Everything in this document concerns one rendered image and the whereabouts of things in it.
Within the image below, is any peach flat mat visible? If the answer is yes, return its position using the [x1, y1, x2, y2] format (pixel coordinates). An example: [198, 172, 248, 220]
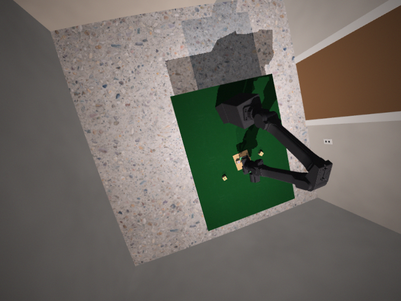
[233, 150, 249, 170]

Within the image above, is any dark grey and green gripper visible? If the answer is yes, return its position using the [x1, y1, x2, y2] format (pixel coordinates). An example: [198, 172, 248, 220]
[239, 155, 250, 175]

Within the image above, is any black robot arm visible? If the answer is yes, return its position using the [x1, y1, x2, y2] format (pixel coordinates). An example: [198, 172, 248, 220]
[243, 103, 333, 192]

